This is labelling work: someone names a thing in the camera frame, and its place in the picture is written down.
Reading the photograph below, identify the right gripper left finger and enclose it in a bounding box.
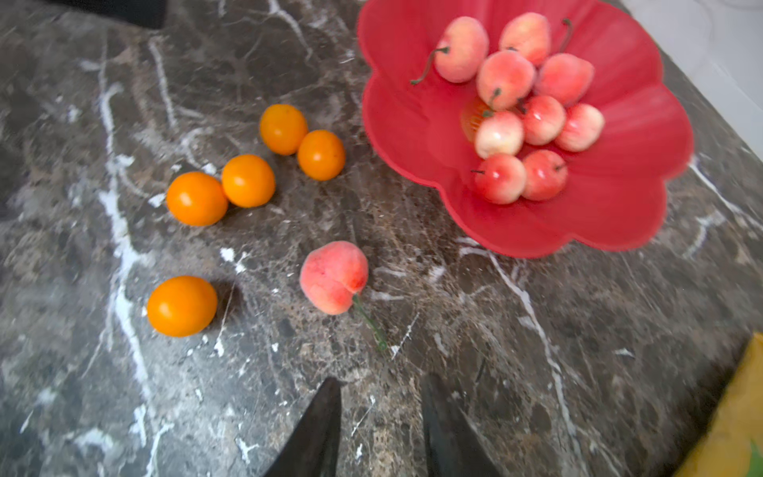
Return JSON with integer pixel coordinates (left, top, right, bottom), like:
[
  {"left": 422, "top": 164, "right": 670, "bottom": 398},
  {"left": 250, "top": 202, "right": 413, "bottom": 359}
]
[{"left": 263, "top": 377, "right": 342, "bottom": 477}]

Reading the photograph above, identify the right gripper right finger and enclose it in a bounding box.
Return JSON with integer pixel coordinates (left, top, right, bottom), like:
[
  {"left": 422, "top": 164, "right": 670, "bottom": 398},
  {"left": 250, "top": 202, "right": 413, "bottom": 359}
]
[{"left": 420, "top": 373, "right": 501, "bottom": 476}]

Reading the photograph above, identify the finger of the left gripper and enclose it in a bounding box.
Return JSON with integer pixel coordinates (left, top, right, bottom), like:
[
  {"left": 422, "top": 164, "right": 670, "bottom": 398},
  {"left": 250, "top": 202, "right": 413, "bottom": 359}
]
[{"left": 50, "top": 0, "right": 169, "bottom": 30}]

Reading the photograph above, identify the pink peach top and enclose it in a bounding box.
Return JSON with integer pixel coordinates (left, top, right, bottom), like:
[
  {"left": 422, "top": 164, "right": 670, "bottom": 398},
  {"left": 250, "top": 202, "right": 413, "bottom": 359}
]
[{"left": 299, "top": 240, "right": 389, "bottom": 351}]

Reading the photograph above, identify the orange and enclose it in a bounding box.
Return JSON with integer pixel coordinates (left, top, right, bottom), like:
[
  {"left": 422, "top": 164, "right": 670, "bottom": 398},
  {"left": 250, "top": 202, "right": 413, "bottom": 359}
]
[
  {"left": 147, "top": 275, "right": 218, "bottom": 338},
  {"left": 297, "top": 129, "right": 346, "bottom": 181},
  {"left": 259, "top": 103, "right": 308, "bottom": 156},
  {"left": 166, "top": 172, "right": 229, "bottom": 227},
  {"left": 222, "top": 154, "right": 276, "bottom": 208}
]

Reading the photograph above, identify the small red apple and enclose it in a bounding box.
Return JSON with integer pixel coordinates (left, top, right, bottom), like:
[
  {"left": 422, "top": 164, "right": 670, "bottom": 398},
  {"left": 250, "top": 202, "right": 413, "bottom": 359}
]
[
  {"left": 554, "top": 103, "right": 605, "bottom": 152},
  {"left": 522, "top": 150, "right": 568, "bottom": 201},
  {"left": 471, "top": 153, "right": 528, "bottom": 205}
]

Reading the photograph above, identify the red flower-shaped fruit bowl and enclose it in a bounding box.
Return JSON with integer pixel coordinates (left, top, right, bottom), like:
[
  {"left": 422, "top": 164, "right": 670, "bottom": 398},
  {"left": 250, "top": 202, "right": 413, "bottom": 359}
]
[{"left": 357, "top": 1, "right": 693, "bottom": 258}]

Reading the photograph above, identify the yellow green snack bag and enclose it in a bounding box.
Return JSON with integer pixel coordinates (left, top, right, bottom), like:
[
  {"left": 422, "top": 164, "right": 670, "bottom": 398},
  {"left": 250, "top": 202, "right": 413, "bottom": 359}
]
[{"left": 676, "top": 333, "right": 763, "bottom": 476}]

